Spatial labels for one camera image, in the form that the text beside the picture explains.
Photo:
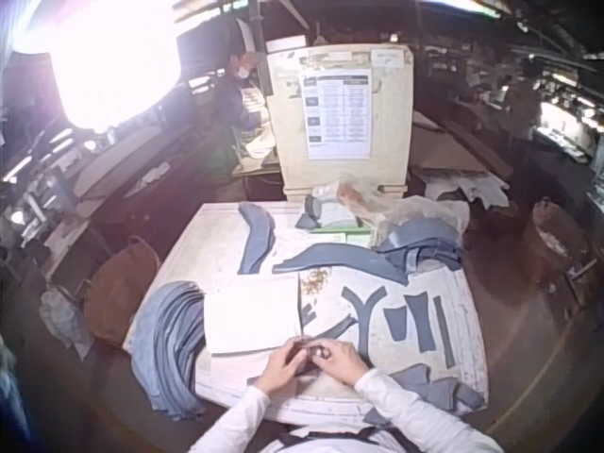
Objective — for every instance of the person's left hand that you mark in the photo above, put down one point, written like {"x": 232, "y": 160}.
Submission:
{"x": 273, "y": 373}

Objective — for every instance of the person's right hand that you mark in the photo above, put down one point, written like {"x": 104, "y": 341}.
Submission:
{"x": 342, "y": 361}

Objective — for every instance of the person's right fingers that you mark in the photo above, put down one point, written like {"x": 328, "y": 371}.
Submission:
{"x": 322, "y": 351}

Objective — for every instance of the person's left fingers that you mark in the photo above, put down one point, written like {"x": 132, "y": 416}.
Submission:
{"x": 295, "y": 351}

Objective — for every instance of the thin curved blue fabric strip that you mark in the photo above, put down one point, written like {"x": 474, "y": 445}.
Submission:
{"x": 330, "y": 332}

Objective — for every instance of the small notched blue fabric piece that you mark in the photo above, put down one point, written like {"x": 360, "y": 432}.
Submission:
{"x": 309, "y": 312}

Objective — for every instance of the forked blue fabric piece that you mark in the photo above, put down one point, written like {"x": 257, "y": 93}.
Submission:
{"x": 363, "y": 316}

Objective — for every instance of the white cardboard sheet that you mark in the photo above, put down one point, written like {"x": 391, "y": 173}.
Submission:
{"x": 252, "y": 316}

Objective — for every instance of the short tapered blue fabric piece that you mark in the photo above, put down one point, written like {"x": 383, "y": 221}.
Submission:
{"x": 395, "y": 323}

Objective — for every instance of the long curved blue fabric piece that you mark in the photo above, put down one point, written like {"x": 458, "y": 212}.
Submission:
{"x": 340, "y": 262}

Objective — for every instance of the long tapered blue fabric piece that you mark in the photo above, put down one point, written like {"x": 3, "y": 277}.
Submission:
{"x": 424, "y": 321}

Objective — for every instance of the pile of blue fabric offcuts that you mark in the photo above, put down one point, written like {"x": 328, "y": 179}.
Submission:
{"x": 424, "y": 391}

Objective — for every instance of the wide curved blue fabric piece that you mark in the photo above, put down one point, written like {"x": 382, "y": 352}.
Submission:
{"x": 255, "y": 240}

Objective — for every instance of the narrow blue fabric strip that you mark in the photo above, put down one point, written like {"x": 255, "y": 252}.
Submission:
{"x": 445, "y": 330}

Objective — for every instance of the green edged paper sheets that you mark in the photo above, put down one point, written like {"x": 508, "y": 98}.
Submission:
{"x": 347, "y": 226}

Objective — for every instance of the stack of blue fabric pieces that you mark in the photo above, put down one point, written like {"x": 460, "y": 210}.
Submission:
{"x": 165, "y": 349}

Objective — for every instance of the heap of blue fabric cuttings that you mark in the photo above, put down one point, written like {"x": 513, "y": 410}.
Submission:
{"x": 422, "y": 245}

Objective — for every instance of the clear plastic bag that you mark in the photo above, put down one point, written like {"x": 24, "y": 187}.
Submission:
{"x": 401, "y": 203}

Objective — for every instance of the brown woven basket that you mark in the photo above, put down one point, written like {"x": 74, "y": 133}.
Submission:
{"x": 122, "y": 292}

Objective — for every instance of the light blue cloth heap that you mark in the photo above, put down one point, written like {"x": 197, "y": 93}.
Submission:
{"x": 63, "y": 313}

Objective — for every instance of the cream cabinet with paper chart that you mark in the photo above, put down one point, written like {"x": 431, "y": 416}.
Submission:
{"x": 342, "y": 118}

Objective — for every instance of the long table with material sheets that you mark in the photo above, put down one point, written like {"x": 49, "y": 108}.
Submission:
{"x": 460, "y": 160}

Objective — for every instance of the brown basket with scraps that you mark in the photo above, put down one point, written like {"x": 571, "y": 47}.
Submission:
{"x": 559, "y": 245}

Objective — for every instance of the cluttered workbench with machines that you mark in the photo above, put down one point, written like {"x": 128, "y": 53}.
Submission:
{"x": 94, "y": 174}

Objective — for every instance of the lit workstations with shelves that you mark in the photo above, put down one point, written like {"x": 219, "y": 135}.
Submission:
{"x": 542, "y": 94}

